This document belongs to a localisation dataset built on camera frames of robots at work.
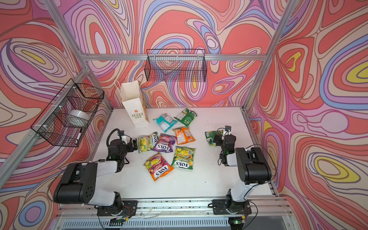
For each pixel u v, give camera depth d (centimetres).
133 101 91
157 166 84
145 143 94
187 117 109
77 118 70
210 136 100
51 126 66
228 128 82
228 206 66
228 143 73
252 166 47
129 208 73
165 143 93
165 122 106
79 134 73
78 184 44
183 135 98
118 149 71
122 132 81
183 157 88
